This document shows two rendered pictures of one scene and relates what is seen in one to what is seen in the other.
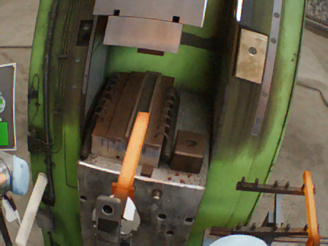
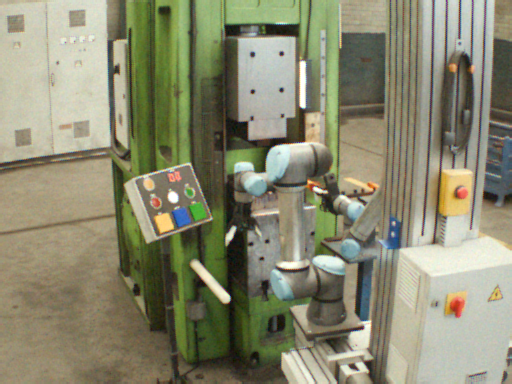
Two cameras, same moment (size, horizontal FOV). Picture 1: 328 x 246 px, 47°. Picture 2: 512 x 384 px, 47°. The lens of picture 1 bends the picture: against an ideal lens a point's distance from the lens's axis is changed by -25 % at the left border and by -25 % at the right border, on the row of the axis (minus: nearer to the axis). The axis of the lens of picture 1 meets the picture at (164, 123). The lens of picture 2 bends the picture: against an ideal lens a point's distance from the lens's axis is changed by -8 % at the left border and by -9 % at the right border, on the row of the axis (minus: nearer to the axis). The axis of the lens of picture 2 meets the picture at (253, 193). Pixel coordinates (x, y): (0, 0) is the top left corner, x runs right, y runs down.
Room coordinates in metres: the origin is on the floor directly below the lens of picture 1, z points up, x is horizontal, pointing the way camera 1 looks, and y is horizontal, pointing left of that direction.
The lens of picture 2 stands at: (-1.59, 1.40, 1.93)
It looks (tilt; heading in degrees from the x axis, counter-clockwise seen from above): 17 degrees down; 336
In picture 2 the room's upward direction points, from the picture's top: straight up
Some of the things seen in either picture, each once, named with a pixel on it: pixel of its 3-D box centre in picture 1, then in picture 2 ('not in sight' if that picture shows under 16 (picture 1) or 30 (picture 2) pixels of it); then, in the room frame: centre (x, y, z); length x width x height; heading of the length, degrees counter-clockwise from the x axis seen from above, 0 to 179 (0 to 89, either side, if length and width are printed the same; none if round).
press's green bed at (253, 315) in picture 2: not in sight; (259, 308); (1.33, 0.04, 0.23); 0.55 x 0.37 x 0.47; 179
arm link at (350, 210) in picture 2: not in sight; (353, 211); (0.40, 0.06, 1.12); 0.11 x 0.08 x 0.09; 179
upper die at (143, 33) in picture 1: (152, 12); (250, 121); (1.32, 0.09, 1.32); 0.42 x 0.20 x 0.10; 179
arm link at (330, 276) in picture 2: not in sight; (326, 276); (0.16, 0.32, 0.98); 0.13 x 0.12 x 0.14; 87
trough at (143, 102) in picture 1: (144, 102); not in sight; (1.32, 0.07, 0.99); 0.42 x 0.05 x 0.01; 179
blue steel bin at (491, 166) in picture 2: not in sight; (480, 155); (3.20, -3.53, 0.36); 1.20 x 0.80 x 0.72; 9
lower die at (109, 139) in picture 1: (135, 110); (250, 189); (1.32, 0.09, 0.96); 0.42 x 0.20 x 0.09; 179
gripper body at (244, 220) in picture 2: not in sight; (244, 215); (0.66, 0.42, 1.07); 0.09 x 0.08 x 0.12; 169
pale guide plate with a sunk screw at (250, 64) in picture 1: (251, 55); (312, 128); (1.24, -0.22, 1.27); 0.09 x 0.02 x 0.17; 89
